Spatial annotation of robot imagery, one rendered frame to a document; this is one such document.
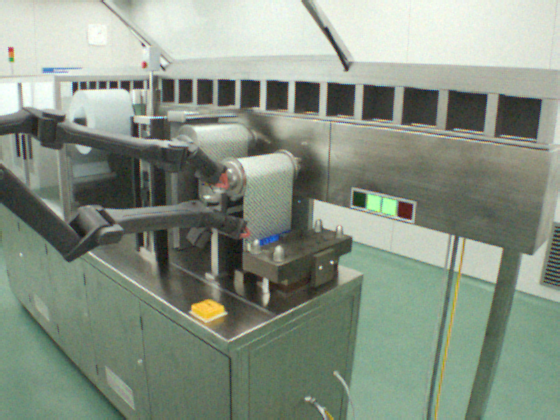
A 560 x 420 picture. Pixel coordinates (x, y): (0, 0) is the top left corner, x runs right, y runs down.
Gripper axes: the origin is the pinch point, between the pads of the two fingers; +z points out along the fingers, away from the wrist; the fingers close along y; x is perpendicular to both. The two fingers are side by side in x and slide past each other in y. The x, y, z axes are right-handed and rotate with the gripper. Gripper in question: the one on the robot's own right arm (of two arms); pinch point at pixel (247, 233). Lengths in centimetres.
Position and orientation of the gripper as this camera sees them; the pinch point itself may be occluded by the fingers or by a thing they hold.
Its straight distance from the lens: 155.4
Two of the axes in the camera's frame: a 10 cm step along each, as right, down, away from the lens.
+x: 3.7, -9.2, 1.2
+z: 5.8, 3.3, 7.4
